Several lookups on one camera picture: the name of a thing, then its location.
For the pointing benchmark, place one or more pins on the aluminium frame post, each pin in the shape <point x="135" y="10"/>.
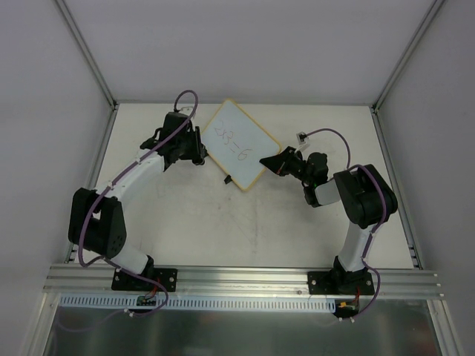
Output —
<point x="419" y="33"/>
<point x="74" y="29"/>

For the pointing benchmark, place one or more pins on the right aluminium frame post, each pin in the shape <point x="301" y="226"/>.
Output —
<point x="419" y="33"/>

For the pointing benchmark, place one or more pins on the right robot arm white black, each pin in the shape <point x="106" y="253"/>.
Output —
<point x="368" y="202"/>

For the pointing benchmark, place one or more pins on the white slotted cable duct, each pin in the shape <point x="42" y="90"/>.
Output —
<point x="199" y="303"/>

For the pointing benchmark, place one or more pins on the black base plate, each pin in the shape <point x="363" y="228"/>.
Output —
<point x="351" y="283"/>
<point x="166" y="277"/>

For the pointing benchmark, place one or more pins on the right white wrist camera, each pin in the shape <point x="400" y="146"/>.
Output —
<point x="303" y="141"/>

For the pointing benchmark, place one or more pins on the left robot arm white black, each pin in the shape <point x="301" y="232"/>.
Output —
<point x="97" y="221"/>

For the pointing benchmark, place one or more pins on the aluminium mounting rail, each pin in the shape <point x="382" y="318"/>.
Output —
<point x="244" y="282"/>

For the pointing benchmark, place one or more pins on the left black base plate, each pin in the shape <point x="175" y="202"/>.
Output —
<point x="166" y="277"/>

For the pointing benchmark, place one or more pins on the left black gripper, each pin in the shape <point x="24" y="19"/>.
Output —
<point x="198" y="147"/>

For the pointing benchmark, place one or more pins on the left aluminium frame post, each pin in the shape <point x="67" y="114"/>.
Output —
<point x="74" y="29"/>

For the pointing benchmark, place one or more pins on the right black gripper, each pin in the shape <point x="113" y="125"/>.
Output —
<point x="286" y="165"/>

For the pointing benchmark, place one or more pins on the yellow framed whiteboard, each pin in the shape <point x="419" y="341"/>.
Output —
<point x="237" y="143"/>

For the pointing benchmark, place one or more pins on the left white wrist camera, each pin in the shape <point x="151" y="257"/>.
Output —
<point x="186" y="109"/>

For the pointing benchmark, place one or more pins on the black whiteboard foot lower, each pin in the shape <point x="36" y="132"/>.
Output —
<point x="227" y="179"/>

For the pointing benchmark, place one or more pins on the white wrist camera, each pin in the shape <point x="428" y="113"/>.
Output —
<point x="186" y="109"/>
<point x="303" y="141"/>

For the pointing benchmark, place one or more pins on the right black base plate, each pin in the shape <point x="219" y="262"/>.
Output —
<point x="351" y="283"/>

